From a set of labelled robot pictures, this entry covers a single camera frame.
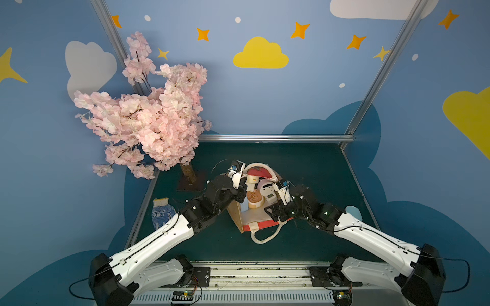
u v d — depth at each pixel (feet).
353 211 3.05
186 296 2.36
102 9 2.24
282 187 2.24
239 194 2.05
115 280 1.24
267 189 2.92
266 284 2.41
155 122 1.83
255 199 3.03
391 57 2.70
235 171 1.91
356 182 3.62
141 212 3.17
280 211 2.19
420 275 1.28
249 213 2.89
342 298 2.41
